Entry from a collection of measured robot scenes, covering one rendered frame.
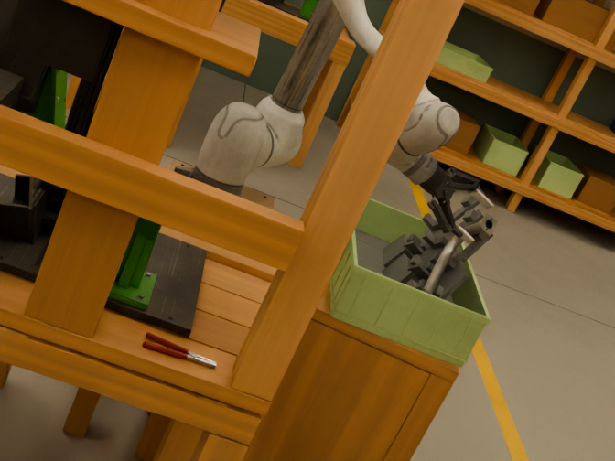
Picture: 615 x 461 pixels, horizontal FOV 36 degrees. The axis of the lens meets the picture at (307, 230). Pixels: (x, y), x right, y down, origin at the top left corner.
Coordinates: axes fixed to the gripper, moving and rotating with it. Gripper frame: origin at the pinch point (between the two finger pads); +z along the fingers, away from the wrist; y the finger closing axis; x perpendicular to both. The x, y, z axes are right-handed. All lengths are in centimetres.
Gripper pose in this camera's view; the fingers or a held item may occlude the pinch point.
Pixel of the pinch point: (478, 221)
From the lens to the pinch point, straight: 267.7
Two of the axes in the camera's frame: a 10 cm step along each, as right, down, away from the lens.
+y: 4.9, -7.4, 4.6
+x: -4.8, 2.0, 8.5
